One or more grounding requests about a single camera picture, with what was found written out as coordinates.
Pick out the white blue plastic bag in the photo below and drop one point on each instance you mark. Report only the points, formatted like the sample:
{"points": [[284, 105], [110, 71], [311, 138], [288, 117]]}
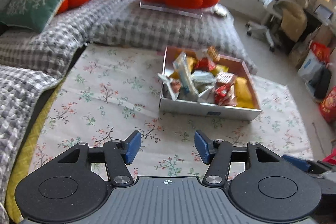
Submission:
{"points": [[310, 67]]}

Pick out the red snack packet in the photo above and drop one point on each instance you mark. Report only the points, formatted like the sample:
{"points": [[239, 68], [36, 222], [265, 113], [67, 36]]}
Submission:
{"points": [[225, 96]]}

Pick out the silver printed snack packet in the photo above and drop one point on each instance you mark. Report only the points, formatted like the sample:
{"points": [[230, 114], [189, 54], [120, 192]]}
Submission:
{"points": [[203, 80]]}

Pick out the yellow snack packet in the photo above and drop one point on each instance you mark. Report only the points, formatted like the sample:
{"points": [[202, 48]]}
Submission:
{"points": [[244, 98]]}

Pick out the beige blanket on chair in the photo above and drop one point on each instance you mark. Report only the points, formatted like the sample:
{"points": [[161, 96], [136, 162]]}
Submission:
{"points": [[294, 20]]}

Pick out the wooden desk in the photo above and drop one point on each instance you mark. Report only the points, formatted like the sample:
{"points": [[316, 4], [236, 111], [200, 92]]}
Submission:
{"points": [[323, 10]]}

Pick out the floral white cloth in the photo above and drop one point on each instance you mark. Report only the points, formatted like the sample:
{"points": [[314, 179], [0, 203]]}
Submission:
{"points": [[111, 92]]}

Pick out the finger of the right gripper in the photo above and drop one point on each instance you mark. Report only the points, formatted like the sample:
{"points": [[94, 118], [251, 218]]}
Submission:
{"points": [[301, 164]]}

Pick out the red shopping bag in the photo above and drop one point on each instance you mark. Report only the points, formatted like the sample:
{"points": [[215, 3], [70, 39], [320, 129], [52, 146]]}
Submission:
{"points": [[327, 107]]}

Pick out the white blue snack packet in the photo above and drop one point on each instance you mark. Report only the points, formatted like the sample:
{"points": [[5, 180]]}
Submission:
{"points": [[184, 66]]}

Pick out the red gift bag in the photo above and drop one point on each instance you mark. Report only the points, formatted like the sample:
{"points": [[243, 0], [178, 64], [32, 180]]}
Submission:
{"points": [[321, 51]]}

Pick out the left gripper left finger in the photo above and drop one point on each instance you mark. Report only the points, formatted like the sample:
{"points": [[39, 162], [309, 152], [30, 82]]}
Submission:
{"points": [[118, 155]]}

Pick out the grey checkered quilt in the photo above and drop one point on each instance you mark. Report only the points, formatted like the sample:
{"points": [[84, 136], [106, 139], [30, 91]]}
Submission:
{"points": [[32, 63]]}

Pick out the pink cardboard box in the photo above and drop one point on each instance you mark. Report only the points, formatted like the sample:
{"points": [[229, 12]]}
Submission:
{"points": [[207, 107]]}

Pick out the black bag on floor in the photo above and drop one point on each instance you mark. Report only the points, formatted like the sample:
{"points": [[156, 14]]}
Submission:
{"points": [[322, 84]]}

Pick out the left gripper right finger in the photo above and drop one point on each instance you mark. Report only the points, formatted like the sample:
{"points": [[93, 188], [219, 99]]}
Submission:
{"points": [[216, 154]]}

